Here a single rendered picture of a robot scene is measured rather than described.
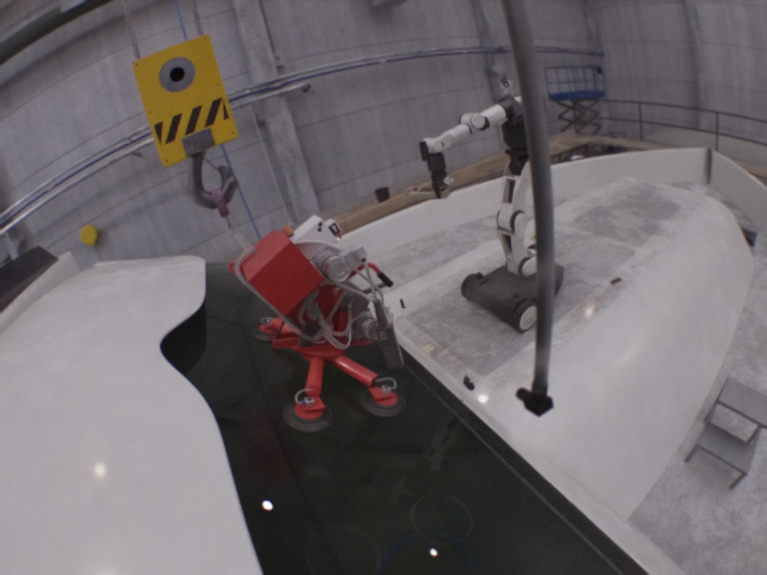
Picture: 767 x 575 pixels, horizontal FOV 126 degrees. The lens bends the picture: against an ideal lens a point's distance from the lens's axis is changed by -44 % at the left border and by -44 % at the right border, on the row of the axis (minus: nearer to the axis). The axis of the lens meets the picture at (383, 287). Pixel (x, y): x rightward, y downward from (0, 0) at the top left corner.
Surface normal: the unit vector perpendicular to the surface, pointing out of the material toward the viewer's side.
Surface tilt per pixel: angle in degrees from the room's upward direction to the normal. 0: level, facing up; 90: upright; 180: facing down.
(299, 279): 90
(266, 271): 90
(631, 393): 42
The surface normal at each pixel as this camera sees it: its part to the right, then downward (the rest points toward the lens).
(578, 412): 0.01, -0.59
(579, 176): 0.05, 0.49
